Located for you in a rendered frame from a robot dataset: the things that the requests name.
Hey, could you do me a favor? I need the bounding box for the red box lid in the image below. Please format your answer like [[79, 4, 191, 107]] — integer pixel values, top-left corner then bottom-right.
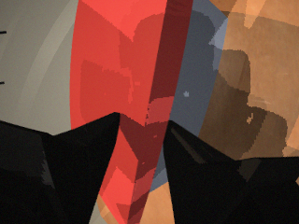
[[70, 0, 193, 224]]

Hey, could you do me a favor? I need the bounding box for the grey open box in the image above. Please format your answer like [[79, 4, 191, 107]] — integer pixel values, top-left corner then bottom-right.
[[149, 0, 228, 193]]

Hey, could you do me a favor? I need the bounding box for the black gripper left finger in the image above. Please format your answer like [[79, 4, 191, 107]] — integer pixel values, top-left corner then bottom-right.
[[0, 112, 121, 224]]

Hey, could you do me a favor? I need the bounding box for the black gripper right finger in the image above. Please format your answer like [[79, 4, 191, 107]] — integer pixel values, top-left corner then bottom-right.
[[164, 120, 299, 224]]

